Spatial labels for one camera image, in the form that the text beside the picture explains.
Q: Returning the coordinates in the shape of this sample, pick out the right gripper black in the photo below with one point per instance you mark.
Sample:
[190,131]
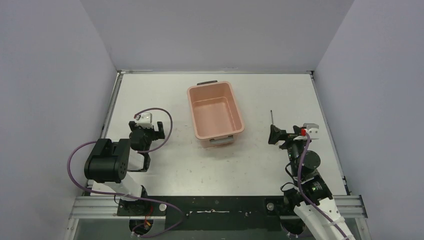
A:
[276,134]

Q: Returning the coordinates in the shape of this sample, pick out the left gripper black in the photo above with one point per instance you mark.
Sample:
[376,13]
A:
[145,131]

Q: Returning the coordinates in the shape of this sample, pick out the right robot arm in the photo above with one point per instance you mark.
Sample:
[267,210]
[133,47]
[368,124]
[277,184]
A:
[309,198]

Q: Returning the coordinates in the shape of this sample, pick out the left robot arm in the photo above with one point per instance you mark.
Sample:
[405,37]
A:
[111,162]

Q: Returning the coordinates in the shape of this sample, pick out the pink plastic bin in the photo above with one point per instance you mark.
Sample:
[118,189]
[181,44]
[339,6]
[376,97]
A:
[215,113]

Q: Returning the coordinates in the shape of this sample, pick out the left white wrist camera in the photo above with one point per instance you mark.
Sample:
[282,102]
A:
[144,120]

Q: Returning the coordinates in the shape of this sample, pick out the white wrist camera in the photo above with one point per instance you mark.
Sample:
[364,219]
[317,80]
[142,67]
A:
[311,129]
[144,120]

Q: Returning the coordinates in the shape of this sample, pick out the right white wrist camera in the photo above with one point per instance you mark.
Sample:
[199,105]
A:
[311,129]

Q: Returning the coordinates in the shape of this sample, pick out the aluminium front rail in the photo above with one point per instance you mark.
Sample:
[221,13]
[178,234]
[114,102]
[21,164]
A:
[104,207]

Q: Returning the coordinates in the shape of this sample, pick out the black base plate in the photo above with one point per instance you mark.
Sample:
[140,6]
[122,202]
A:
[218,213]

